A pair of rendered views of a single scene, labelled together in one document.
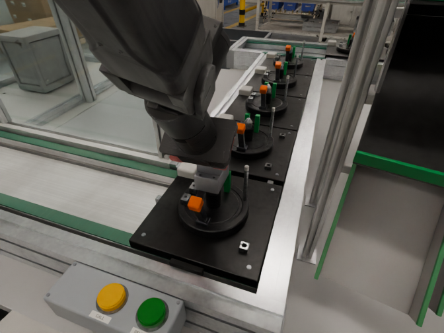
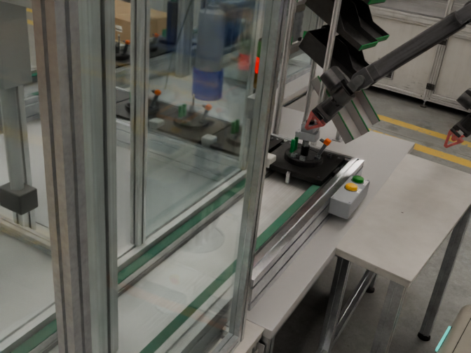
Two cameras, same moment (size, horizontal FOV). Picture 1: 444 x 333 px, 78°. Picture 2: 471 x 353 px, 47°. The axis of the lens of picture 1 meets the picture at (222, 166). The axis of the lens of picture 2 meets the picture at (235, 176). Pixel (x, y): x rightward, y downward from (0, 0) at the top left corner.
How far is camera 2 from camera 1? 1.92 m
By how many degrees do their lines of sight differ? 68
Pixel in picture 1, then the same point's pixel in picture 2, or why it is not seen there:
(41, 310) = (336, 237)
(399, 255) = (348, 122)
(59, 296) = (350, 199)
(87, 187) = not seen: hidden behind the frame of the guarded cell
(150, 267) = (335, 179)
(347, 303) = not seen: hidden behind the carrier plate
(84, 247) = (322, 195)
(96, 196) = (265, 205)
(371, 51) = (328, 61)
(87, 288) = (346, 193)
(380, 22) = (329, 53)
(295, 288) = not seen: hidden behind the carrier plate
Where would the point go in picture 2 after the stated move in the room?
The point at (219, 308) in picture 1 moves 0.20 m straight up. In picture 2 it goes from (355, 168) to (366, 117)
